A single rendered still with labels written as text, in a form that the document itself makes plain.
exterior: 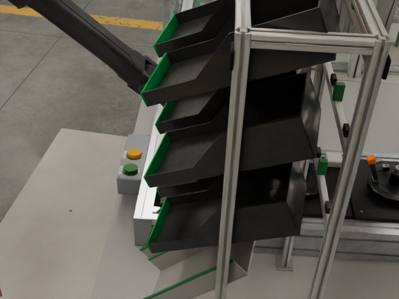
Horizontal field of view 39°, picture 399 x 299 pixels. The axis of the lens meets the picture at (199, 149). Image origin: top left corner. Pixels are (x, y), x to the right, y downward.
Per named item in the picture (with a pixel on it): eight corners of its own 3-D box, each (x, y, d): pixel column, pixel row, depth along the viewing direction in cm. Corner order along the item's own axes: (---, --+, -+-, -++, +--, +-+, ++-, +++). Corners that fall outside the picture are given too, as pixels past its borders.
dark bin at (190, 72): (146, 107, 83) (124, 64, 79) (170, 65, 93) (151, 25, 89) (335, 60, 71) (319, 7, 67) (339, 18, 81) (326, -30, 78)
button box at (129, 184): (117, 194, 156) (116, 177, 153) (129, 148, 173) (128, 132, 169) (142, 196, 156) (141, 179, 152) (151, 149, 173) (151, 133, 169)
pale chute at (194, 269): (143, 319, 114) (128, 306, 113) (162, 270, 125) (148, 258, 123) (248, 276, 99) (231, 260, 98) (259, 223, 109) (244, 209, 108)
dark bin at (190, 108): (160, 134, 104) (142, 101, 101) (178, 98, 114) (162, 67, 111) (306, 102, 93) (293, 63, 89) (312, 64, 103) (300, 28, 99)
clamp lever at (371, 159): (372, 181, 149) (367, 160, 145) (371, 177, 151) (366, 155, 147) (386, 178, 149) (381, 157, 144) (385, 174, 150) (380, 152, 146)
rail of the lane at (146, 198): (134, 245, 147) (133, 216, 140) (169, 74, 217) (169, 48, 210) (155, 247, 147) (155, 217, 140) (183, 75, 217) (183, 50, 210)
